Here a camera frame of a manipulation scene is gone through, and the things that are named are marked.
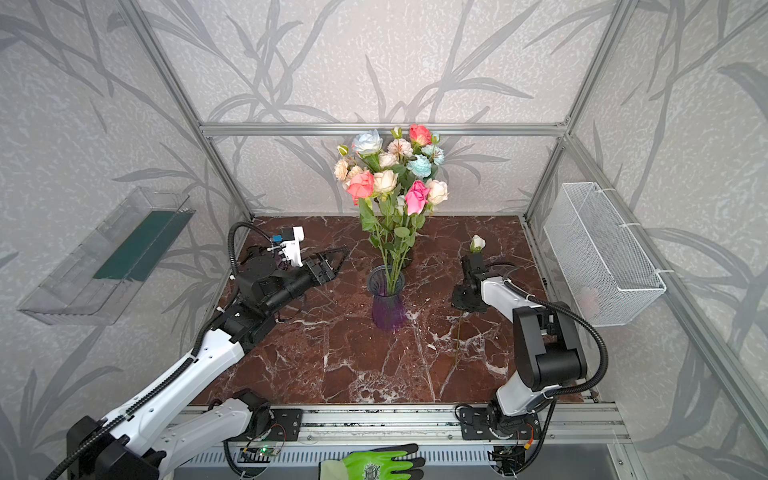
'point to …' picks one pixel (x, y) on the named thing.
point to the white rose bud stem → (477, 244)
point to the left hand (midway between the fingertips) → (343, 255)
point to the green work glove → (374, 464)
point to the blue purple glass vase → (388, 308)
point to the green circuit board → (256, 454)
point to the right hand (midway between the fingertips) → (459, 301)
